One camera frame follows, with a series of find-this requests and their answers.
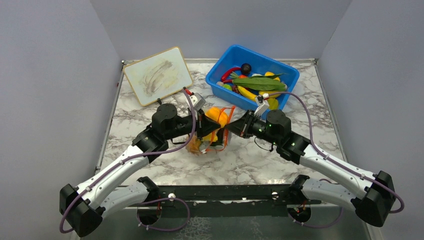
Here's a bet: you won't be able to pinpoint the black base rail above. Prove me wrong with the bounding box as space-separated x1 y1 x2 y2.
135 184 321 219

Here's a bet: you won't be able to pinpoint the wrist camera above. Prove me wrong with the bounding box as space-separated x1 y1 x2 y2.
254 93 270 117
189 92 206 111

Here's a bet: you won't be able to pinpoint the small yellow toy fruit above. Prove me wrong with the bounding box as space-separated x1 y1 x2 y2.
264 71 281 82

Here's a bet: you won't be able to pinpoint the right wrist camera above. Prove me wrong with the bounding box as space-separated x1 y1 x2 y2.
254 93 270 117

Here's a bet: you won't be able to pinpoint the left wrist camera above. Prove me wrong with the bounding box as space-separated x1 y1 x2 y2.
189 92 206 111

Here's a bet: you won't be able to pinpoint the white drawing board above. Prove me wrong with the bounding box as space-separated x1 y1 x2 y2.
123 46 194 107

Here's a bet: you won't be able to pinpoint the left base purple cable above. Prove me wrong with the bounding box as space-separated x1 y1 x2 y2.
136 196 191 233

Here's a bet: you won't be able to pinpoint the red toy chili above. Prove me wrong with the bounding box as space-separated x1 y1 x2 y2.
220 67 241 84

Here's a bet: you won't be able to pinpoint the green toy lime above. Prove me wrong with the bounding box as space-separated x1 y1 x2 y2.
222 84 233 92

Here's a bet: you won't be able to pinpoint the clear orange zip bag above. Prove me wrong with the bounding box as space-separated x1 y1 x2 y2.
193 105 236 154

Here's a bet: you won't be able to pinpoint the orange toy bell pepper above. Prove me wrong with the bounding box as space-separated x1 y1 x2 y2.
205 107 229 128

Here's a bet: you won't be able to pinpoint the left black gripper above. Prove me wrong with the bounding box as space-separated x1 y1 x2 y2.
164 108 222 141

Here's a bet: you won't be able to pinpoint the blue plastic bin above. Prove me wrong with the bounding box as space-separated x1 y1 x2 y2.
205 44 300 110

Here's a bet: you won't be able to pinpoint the dark round plum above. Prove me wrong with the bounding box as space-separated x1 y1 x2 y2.
240 63 252 76

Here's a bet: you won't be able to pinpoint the yellow toy starfruit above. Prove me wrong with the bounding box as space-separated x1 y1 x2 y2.
267 98 279 110

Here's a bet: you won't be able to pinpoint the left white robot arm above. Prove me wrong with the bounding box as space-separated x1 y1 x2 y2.
59 102 222 237

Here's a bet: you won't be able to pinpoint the red toy grapes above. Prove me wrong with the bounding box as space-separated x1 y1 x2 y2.
231 85 240 94

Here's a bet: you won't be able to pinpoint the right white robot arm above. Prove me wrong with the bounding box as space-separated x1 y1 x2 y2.
225 110 395 227

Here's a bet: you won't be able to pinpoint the yellow toy banana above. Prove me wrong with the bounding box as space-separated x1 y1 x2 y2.
237 86 281 101

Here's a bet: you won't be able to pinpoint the green leafy vegetable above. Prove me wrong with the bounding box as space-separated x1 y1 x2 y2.
232 76 288 92

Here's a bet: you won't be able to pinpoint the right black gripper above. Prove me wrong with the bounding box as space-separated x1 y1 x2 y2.
224 109 280 147

